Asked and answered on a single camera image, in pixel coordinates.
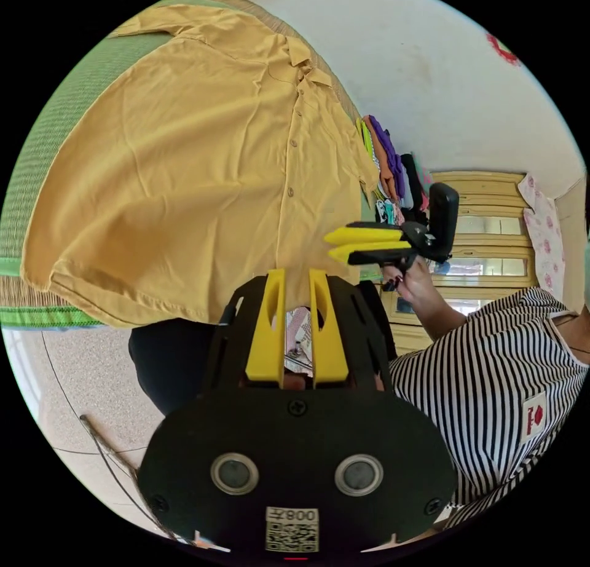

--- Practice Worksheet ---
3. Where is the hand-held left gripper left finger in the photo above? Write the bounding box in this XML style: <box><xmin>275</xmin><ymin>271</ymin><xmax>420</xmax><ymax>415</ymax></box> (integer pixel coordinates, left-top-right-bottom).
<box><xmin>245</xmin><ymin>269</ymin><xmax>287</xmax><ymax>389</ymax></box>

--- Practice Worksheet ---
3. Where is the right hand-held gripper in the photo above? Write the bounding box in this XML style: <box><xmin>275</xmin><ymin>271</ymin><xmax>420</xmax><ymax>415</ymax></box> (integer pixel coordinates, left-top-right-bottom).
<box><xmin>323</xmin><ymin>221</ymin><xmax>455</xmax><ymax>274</ymax></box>

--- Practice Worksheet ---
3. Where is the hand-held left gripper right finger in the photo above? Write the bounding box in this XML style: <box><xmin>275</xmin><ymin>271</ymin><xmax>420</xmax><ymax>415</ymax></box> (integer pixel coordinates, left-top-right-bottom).
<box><xmin>309</xmin><ymin>268</ymin><xmax>348</xmax><ymax>390</ymax></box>

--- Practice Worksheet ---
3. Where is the yellow short sleeve shirt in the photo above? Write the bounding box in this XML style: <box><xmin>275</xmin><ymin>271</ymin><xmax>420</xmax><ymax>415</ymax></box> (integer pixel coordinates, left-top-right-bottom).
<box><xmin>20</xmin><ymin>3</ymin><xmax>382</xmax><ymax>330</ymax></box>

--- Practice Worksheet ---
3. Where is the person's right forearm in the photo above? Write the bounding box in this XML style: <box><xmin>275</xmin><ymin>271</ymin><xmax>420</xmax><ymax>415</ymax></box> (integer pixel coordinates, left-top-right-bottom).
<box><xmin>412</xmin><ymin>295</ymin><xmax>469</xmax><ymax>347</ymax></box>

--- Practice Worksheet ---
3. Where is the person's right hand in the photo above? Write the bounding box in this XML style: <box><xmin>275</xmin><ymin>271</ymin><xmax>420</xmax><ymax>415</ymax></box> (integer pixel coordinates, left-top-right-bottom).
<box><xmin>380</xmin><ymin>255</ymin><xmax>447</xmax><ymax>315</ymax></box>

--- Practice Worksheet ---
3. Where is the pile of clothes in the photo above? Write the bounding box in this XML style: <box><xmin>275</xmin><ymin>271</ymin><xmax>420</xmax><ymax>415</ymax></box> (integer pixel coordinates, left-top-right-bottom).
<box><xmin>355</xmin><ymin>114</ymin><xmax>437</xmax><ymax>226</ymax></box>

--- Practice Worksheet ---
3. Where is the yellow wooden cupboard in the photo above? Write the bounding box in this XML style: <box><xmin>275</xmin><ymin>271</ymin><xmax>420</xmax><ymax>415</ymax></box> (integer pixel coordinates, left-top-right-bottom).
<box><xmin>377</xmin><ymin>170</ymin><xmax>543</xmax><ymax>357</ymax></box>

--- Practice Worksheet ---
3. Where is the person's body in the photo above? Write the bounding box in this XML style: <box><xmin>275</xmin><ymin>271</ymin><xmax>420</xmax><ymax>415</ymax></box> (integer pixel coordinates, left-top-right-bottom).
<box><xmin>128</xmin><ymin>279</ymin><xmax>590</xmax><ymax>531</ymax></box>

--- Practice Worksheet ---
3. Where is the pink floral curtain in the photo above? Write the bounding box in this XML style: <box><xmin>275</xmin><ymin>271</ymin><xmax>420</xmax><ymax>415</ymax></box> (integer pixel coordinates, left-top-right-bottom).
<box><xmin>517</xmin><ymin>173</ymin><xmax>567</xmax><ymax>296</ymax></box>

